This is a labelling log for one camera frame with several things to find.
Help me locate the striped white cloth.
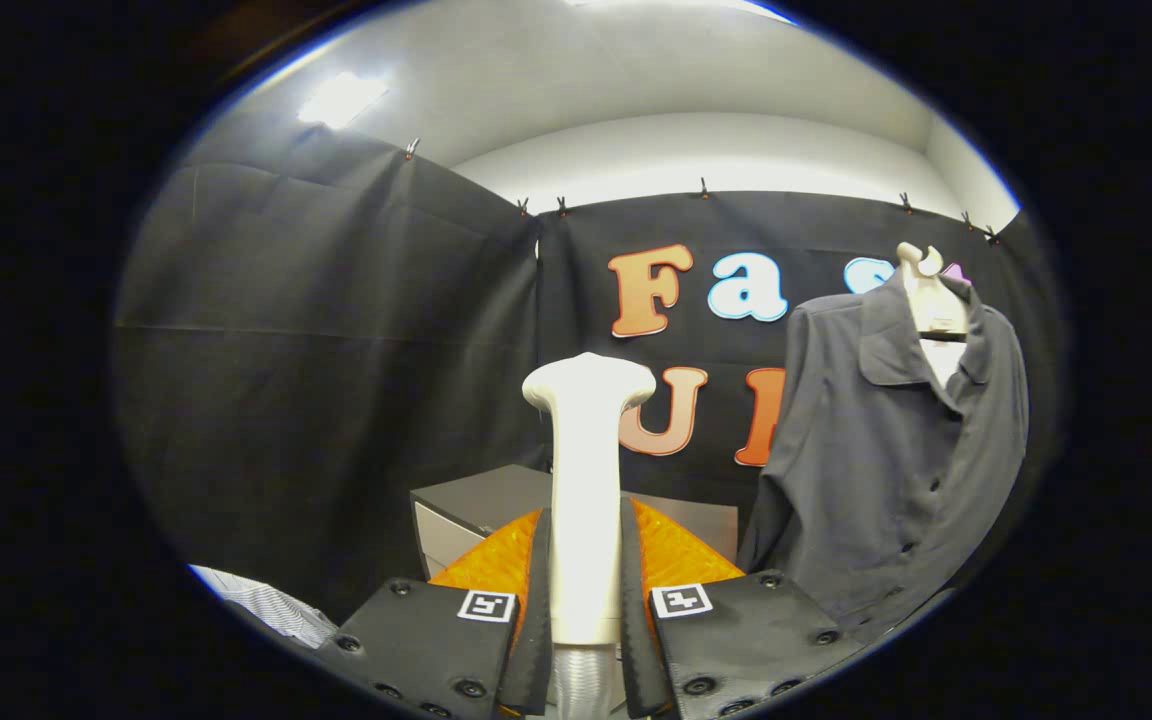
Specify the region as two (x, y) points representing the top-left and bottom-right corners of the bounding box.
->
(188, 565), (339, 649)

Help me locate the black backdrop cloth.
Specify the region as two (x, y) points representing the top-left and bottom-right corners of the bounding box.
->
(111, 115), (1067, 621)

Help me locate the grey drawer cabinet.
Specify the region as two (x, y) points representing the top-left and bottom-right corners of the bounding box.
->
(409, 464), (740, 581)

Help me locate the ceiling light panel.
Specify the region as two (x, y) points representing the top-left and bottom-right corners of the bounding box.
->
(298, 72), (389, 129)
(566, 0), (797, 26)

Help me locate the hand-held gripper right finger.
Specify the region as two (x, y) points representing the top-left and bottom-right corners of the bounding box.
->
(619, 497), (867, 720)

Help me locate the grey button shirt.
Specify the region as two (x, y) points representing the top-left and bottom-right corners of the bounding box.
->
(736, 268), (1030, 641)

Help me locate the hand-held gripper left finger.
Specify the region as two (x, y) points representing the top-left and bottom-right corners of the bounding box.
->
(316, 507), (554, 720)

